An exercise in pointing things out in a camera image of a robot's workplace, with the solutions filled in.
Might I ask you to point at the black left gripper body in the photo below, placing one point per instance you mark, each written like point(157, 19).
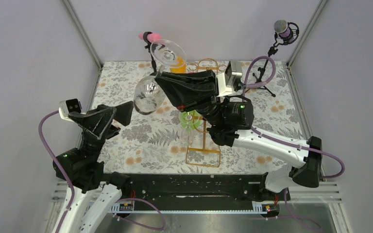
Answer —
point(114, 131)

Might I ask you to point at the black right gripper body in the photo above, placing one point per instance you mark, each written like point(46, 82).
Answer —
point(208, 93)

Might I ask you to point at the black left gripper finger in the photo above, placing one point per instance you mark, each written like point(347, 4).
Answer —
point(83, 121)
point(124, 112)

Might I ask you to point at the green plastic wine glass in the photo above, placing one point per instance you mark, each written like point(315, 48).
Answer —
point(190, 120)

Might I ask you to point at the clear wine glass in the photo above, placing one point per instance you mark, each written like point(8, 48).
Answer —
point(187, 137)
point(148, 95)

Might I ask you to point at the yellow plastic wine glass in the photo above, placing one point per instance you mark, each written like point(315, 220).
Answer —
point(180, 67)

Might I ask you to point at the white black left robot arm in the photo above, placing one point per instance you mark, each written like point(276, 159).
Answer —
point(92, 192)

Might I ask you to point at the floral patterned tablecloth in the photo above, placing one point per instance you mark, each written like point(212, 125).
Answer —
point(168, 142)

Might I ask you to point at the black stand with pink microphone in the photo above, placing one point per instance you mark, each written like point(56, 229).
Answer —
point(149, 38)

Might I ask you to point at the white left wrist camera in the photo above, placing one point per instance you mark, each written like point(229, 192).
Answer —
point(69, 106)

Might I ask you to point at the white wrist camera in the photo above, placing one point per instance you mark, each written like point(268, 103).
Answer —
point(229, 81)
point(69, 106)

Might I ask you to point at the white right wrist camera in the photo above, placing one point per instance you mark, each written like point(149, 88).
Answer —
point(229, 81)

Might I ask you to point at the gold wire wine glass rack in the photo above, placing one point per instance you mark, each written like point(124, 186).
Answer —
point(203, 151)

